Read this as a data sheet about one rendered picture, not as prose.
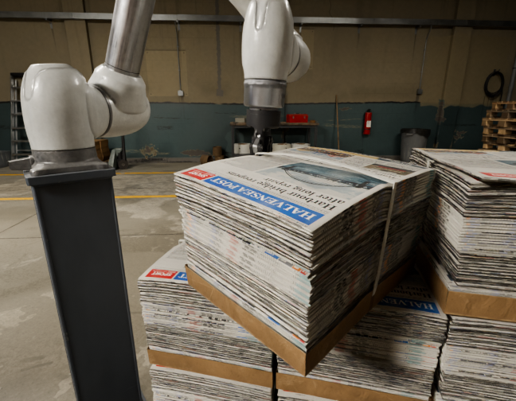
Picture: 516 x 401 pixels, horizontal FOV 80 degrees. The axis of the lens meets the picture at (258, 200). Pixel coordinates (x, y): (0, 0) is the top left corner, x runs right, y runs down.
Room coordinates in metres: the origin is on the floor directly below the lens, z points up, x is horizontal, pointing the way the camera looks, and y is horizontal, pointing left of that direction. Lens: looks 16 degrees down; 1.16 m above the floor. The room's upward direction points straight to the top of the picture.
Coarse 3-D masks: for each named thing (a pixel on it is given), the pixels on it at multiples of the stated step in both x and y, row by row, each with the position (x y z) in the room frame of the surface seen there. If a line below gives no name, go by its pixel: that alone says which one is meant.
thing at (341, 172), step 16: (272, 160) 0.58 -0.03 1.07; (288, 160) 0.59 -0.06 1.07; (304, 160) 0.59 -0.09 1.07; (336, 176) 0.47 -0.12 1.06; (352, 176) 0.47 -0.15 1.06; (368, 176) 0.48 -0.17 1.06; (384, 176) 0.48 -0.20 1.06; (384, 192) 0.42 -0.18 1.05; (384, 208) 0.42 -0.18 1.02; (384, 224) 0.45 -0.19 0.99; (384, 256) 0.47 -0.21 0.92; (368, 272) 0.43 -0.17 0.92; (368, 288) 0.44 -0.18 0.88
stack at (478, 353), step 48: (144, 288) 0.56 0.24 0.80; (192, 288) 0.54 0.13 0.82; (192, 336) 0.55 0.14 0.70; (240, 336) 0.52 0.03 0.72; (384, 336) 0.46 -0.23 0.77; (432, 336) 0.44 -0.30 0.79; (480, 336) 0.43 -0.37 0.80; (192, 384) 0.54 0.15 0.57; (240, 384) 0.52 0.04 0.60; (384, 384) 0.46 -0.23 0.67; (432, 384) 0.46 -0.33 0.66; (480, 384) 0.42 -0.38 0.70
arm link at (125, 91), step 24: (120, 0) 0.97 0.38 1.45; (144, 0) 0.98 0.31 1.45; (120, 24) 0.97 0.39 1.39; (144, 24) 1.00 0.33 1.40; (120, 48) 0.98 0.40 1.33; (144, 48) 1.03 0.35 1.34; (96, 72) 0.99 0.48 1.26; (120, 72) 0.99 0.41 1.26; (120, 96) 0.98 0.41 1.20; (144, 96) 1.06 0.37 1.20; (120, 120) 0.98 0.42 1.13; (144, 120) 1.09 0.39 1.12
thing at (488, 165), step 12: (432, 156) 0.64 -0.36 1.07; (444, 156) 0.64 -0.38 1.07; (456, 156) 0.64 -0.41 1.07; (468, 156) 0.64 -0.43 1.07; (480, 156) 0.64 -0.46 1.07; (492, 156) 0.64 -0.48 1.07; (504, 156) 0.64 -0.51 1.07; (456, 168) 0.51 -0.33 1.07; (468, 168) 0.49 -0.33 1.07; (480, 168) 0.49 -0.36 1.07; (492, 168) 0.49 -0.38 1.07; (504, 168) 0.50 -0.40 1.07; (492, 180) 0.42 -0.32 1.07; (504, 180) 0.41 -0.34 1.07
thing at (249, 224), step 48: (192, 192) 0.47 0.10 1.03; (240, 192) 0.41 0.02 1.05; (288, 192) 0.40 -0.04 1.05; (336, 192) 0.40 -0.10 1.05; (192, 240) 0.51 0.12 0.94; (240, 240) 0.39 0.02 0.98; (288, 240) 0.32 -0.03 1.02; (336, 240) 0.34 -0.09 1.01; (240, 288) 0.42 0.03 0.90; (288, 288) 0.34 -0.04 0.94; (336, 288) 0.37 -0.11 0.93; (288, 336) 0.35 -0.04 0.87
